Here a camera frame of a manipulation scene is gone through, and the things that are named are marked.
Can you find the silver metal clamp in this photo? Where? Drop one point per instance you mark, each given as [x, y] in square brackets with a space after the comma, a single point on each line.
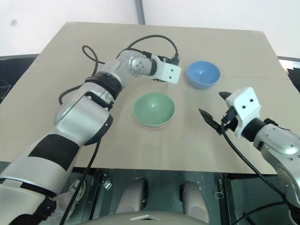
[107, 185]

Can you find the grey robot torso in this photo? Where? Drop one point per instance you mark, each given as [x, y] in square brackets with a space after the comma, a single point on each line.
[145, 218]

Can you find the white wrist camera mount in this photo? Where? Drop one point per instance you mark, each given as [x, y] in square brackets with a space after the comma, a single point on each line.
[170, 72]
[246, 103]

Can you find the grey metal post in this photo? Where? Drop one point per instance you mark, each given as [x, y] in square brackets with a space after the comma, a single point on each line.
[140, 11]

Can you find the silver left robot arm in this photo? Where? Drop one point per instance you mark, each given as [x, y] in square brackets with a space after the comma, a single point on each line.
[77, 122]

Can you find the green bowl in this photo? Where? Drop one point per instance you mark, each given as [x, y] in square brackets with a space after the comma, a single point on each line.
[152, 107]

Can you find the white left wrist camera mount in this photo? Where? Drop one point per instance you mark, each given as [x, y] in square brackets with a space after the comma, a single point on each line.
[170, 72]

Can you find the black table frame bar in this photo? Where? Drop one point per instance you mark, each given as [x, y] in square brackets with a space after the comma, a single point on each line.
[97, 194]
[227, 199]

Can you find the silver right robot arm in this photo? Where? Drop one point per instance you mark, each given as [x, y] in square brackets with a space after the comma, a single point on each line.
[276, 140]

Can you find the grey left robot foot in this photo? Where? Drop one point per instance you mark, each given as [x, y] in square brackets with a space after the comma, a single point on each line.
[132, 197]

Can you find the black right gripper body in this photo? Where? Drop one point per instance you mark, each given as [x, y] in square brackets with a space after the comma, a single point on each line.
[232, 120]

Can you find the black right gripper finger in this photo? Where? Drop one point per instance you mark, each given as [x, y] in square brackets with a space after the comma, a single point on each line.
[209, 119]
[225, 95]

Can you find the blue bowl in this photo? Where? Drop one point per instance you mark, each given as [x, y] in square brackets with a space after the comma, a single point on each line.
[203, 74]

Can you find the grey right robot foot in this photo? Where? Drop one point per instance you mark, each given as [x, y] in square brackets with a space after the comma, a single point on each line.
[194, 199]

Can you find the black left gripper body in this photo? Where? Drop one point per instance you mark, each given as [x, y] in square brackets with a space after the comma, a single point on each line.
[167, 59]

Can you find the grey robot foot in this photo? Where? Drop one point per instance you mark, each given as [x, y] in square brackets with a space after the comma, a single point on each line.
[132, 197]
[194, 199]

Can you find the black equipment case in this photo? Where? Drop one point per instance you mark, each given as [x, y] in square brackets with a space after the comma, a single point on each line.
[294, 77]

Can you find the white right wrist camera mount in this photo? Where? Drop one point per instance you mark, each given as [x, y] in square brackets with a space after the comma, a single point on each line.
[246, 103]

